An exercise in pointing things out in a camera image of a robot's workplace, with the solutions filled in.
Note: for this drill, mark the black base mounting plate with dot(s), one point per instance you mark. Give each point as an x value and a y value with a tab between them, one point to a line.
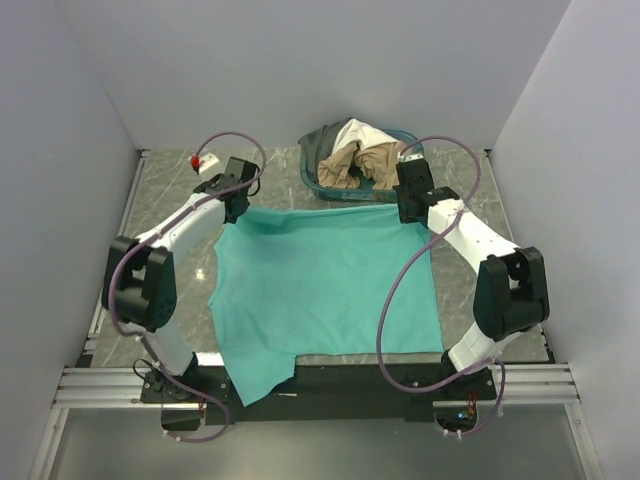
347	392

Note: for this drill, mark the teal plastic laundry basket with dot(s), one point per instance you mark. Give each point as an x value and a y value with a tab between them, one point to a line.
365	191

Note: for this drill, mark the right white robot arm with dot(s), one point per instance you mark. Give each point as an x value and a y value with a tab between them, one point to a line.
510	296

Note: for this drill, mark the white t shirt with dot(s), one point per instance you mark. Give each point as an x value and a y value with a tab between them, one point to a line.
363	135

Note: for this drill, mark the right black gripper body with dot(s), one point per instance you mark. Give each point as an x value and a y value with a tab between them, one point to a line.
402	198

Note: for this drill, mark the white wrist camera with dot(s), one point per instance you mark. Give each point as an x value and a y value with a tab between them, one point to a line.
408	157
207	164

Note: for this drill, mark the dark grey t shirt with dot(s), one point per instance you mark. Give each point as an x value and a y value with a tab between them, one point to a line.
318	145

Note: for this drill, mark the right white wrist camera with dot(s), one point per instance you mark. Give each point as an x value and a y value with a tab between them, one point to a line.
408	157

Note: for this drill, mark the beige t shirt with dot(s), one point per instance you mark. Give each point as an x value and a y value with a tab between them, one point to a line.
377	164

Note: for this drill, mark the aluminium frame rail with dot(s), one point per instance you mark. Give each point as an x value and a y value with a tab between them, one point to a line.
120	388

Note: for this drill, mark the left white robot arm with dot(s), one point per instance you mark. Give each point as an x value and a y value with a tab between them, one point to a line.
140	289

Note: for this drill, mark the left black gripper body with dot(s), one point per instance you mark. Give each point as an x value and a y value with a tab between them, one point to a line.
247	203

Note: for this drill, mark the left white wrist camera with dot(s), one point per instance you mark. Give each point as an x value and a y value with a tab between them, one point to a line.
207	164

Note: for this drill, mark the teal t shirt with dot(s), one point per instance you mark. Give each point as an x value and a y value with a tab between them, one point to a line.
329	282

